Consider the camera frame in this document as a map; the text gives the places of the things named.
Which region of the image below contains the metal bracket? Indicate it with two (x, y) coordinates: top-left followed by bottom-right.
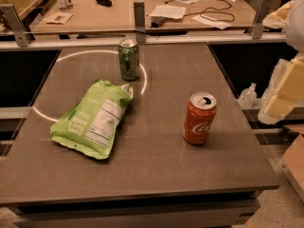
(0, 4), (31, 48)
(248, 0), (274, 39)
(133, 1), (145, 43)

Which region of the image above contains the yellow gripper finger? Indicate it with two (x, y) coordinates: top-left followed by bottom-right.
(262, 0), (295, 29)
(265, 57), (304, 120)

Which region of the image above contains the left metal bracket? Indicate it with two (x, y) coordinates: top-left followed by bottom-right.
(0, 4), (31, 48)

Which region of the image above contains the green soda can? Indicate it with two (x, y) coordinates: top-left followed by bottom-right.
(118, 39), (140, 81)

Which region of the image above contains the black cable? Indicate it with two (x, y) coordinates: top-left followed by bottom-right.
(164, 0), (236, 23)

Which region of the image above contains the white paper sheet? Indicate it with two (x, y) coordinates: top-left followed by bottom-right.
(149, 5), (186, 19)

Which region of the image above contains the small paper packet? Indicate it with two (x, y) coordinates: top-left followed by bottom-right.
(44, 11), (73, 25)

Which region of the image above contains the black mouse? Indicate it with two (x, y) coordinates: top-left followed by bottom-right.
(96, 0), (112, 7)

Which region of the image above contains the green jalapeno chip bag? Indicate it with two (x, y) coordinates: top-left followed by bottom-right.
(50, 80), (133, 160)

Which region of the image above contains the wooden back desk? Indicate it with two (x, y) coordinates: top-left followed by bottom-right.
(33, 0), (256, 34)

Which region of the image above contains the red coke can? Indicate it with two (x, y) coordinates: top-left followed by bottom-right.
(183, 92), (217, 145)

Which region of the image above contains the clear sanitizer bottle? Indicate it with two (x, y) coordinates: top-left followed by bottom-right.
(237, 83), (257, 108)

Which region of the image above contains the middle metal bracket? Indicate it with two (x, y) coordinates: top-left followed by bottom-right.
(133, 1), (145, 43)

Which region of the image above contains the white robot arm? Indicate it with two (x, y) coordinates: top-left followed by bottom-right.
(258, 0), (304, 124)

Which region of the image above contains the right metal bracket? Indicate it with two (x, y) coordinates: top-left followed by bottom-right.
(248, 0), (274, 39)

